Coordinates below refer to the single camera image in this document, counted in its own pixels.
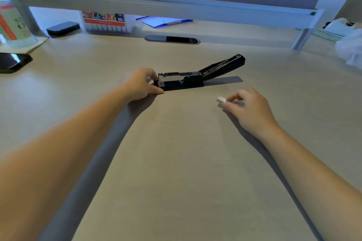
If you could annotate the grey divider frame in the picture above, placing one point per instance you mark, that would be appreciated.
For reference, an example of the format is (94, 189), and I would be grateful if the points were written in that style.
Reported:
(169, 9)

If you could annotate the light green mat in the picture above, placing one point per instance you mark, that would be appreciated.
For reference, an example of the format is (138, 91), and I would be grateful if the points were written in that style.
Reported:
(322, 34)

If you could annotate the blue clipboard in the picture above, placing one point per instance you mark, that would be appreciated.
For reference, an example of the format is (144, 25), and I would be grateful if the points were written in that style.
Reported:
(161, 21)

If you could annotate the black smartphone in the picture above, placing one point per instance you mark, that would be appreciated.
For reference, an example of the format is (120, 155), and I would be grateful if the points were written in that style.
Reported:
(12, 62)

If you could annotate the person's right thumb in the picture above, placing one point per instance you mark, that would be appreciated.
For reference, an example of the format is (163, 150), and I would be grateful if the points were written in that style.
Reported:
(232, 106)

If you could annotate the black rectangular case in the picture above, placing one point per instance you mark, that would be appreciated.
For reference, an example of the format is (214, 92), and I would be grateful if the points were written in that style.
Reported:
(62, 28)

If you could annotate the clear bottle with orange label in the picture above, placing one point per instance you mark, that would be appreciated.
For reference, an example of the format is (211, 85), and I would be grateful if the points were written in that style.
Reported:
(14, 26)

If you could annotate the beige paper sheet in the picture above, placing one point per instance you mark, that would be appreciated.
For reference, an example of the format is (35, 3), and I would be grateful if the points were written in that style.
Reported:
(34, 46)

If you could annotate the small white staple block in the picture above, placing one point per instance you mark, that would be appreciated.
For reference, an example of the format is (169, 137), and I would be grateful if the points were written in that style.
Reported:
(221, 99)

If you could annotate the person's right forearm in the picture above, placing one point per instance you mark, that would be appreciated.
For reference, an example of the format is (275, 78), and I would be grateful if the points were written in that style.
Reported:
(311, 175)

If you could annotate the person's left forearm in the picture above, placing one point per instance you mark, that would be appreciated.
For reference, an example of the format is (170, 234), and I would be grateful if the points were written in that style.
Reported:
(56, 153)

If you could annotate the box of coloured markers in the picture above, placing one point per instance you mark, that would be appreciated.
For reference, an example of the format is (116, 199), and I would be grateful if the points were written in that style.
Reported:
(106, 22)

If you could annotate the white desk device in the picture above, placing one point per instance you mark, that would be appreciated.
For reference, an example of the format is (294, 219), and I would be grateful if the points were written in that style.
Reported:
(339, 26)

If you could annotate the person's left thumb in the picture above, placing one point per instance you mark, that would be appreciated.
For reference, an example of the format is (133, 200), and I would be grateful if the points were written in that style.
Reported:
(156, 90)

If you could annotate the person's right hand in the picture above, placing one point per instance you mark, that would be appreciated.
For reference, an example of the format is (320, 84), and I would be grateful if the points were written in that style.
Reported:
(254, 113)

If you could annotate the white plastic bag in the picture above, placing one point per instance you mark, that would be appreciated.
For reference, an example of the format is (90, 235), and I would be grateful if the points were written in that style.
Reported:
(350, 47)

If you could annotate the black stapler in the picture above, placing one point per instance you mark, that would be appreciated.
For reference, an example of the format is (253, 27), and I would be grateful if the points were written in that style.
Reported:
(186, 79)

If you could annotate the person's left hand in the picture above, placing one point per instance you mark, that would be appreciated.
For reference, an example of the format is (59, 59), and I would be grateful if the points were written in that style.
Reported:
(137, 85)

